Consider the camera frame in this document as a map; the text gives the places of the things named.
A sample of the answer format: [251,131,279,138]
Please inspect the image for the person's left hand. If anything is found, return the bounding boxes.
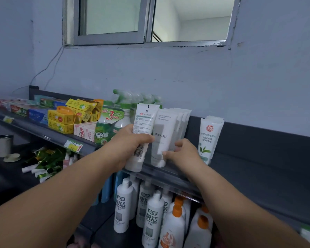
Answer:
[103,124,155,174]

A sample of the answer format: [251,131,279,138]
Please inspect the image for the person's right hand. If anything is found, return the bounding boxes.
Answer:
[162,138,205,176]

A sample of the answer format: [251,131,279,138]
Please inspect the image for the dark grey shelf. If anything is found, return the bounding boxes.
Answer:
[0,85,310,248]

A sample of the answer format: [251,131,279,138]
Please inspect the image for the person's right forearm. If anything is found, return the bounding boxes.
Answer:
[188,162,310,248]

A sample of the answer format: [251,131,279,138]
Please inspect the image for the person's left forearm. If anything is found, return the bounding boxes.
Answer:
[0,149,122,248]

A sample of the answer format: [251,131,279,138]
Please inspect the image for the green spray cleaner twin pack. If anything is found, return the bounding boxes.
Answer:
[94,89,134,147]
[142,93,155,105]
[152,95,163,109]
[130,91,144,124]

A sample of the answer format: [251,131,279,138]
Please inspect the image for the pink white floral box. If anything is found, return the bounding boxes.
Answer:
[73,122,96,142]

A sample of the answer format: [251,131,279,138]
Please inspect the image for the white orange-cap bottle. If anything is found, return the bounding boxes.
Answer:
[191,206,214,230]
[174,195,192,234]
[183,215,212,248]
[158,204,186,248]

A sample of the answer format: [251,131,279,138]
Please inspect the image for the stack of yellow boxes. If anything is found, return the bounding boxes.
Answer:
[48,98,104,135]

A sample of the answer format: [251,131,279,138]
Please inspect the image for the green leafy packet bundle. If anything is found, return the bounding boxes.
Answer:
[22,147,66,184]

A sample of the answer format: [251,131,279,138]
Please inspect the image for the teal toothpaste box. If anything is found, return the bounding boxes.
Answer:
[34,95,66,109]

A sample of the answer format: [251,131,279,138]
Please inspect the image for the blue toothpaste box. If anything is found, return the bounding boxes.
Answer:
[28,108,50,125]

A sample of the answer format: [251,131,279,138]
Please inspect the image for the grey framed window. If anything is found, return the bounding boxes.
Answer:
[63,0,242,48]

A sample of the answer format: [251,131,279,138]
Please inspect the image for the red toothpaste box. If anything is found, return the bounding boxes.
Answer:
[10,104,30,117]

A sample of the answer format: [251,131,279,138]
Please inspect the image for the white cup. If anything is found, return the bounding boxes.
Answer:
[0,134,14,158]

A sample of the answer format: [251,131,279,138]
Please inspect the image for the pale pink toothpaste box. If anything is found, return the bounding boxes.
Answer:
[0,97,34,110]

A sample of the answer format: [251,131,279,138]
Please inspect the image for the thin wall cable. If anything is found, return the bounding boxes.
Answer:
[11,46,64,95]

